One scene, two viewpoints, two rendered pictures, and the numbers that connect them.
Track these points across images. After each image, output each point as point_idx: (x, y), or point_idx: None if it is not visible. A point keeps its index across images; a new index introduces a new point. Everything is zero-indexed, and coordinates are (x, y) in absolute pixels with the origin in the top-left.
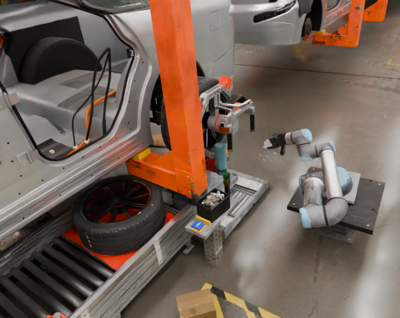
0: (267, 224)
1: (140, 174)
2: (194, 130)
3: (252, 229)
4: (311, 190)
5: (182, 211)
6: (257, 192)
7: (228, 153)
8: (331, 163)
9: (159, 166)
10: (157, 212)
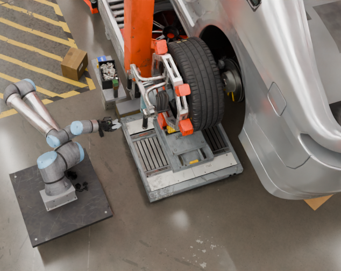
0: (108, 161)
1: None
2: (126, 30)
3: (112, 147)
4: (48, 118)
5: None
6: (144, 176)
7: (165, 129)
8: (37, 120)
9: None
10: None
